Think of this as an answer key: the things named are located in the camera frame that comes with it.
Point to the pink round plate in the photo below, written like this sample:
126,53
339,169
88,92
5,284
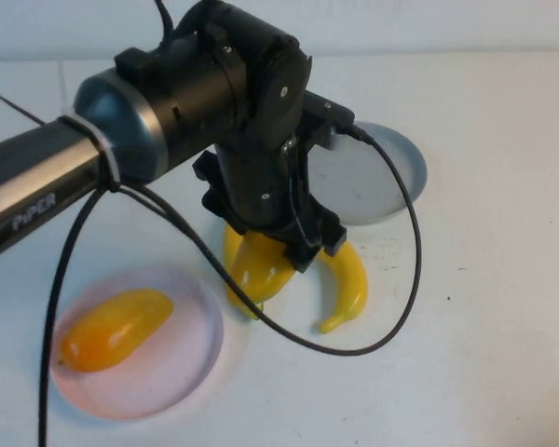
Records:
177,368

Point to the white zip tie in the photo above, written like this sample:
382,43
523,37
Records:
107,158

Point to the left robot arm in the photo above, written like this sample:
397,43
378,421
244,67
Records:
28,186

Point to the grey round plate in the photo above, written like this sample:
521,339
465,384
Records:
368,186

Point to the yellow mango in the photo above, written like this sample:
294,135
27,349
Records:
261,270

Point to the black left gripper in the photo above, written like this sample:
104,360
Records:
261,195

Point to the yellow banana with curved stem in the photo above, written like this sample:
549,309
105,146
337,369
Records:
349,284

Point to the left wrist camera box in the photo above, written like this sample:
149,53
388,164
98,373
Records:
328,116

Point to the orange mango with green stem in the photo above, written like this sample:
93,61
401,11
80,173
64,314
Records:
112,330

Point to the yellow banana with green tip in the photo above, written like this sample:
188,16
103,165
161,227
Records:
228,261

